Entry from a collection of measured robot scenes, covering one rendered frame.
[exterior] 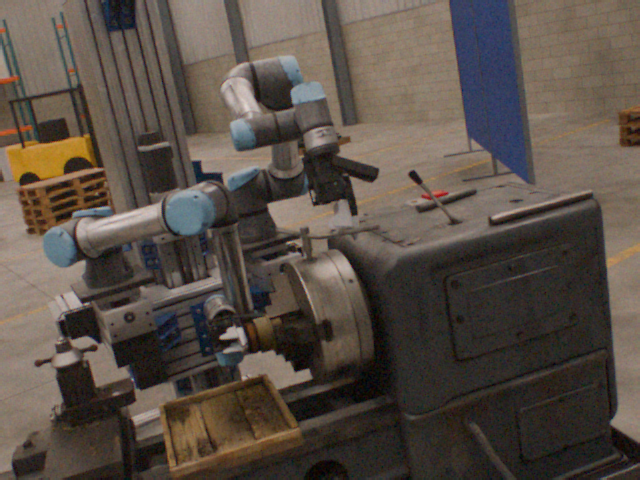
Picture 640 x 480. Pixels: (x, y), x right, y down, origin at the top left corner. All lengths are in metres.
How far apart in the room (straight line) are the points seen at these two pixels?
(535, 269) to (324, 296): 0.50
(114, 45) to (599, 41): 11.33
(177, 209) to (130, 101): 0.63
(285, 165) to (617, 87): 11.08
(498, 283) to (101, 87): 1.37
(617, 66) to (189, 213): 11.55
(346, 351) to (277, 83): 0.80
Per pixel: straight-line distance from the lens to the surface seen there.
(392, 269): 1.56
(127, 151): 2.38
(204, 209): 1.83
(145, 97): 2.39
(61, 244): 2.07
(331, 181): 1.56
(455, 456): 1.81
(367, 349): 1.66
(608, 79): 13.14
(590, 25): 13.23
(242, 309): 2.06
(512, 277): 1.71
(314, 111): 1.59
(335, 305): 1.61
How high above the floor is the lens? 1.69
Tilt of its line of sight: 14 degrees down
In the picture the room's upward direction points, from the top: 11 degrees counter-clockwise
